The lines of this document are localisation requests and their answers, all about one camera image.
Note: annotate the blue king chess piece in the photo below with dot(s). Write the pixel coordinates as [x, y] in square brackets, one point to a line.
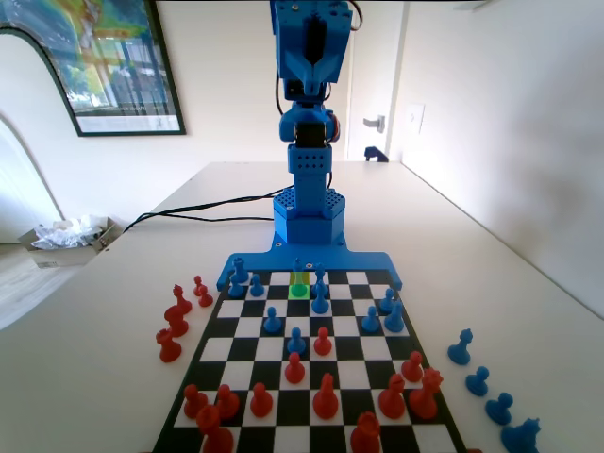
[297, 276]

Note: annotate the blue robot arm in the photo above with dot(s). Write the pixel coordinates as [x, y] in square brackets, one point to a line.
[309, 222]

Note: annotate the blue rook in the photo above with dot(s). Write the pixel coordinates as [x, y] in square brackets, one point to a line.
[239, 273]

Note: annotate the captured red chess pieces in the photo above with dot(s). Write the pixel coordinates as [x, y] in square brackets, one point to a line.
[177, 325]

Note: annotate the red knight chess piece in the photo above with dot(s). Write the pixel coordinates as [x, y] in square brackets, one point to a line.
[325, 401]

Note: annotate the red plastic chess queen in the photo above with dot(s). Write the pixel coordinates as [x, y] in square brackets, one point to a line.
[424, 398]

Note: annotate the white door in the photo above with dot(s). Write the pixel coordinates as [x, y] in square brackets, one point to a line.
[373, 71]

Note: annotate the small dark blue object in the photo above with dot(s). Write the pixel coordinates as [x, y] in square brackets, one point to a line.
[375, 155]

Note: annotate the black white chessboard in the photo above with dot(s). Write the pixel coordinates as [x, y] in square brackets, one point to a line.
[349, 349]

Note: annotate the crumpled white paper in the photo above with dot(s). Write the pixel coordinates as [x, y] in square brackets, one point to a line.
[66, 233]

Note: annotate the cardboard box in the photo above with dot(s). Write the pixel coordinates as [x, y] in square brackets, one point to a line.
[56, 258]

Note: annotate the framed wall poster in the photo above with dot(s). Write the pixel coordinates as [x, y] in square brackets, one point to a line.
[108, 61]

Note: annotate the blue base plate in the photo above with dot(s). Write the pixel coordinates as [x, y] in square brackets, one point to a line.
[358, 262]

